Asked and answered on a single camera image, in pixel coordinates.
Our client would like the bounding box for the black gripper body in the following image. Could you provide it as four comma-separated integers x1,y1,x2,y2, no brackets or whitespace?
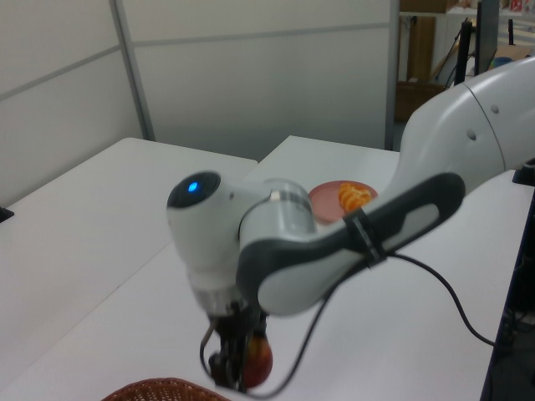
217,302,268,343

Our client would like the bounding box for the red apple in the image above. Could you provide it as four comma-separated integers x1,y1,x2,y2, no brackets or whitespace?
243,333,273,388

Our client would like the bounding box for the braided bread loaf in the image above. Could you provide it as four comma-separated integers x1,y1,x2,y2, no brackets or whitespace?
337,181,372,211

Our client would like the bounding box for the brown woven basket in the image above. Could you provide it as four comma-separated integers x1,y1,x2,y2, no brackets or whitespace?
101,377,218,401

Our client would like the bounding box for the pink plate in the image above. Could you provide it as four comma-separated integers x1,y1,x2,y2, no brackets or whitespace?
308,180,380,226

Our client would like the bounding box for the cardboard box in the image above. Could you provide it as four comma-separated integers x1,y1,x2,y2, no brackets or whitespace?
395,81,445,124

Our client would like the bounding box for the tall cardboard sheet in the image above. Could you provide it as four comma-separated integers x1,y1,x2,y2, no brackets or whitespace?
407,16,436,81

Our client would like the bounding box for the black monitor stand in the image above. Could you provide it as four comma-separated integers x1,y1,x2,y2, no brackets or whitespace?
453,18,476,88

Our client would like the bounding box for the black monitor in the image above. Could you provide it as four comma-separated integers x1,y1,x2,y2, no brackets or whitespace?
474,0,501,79

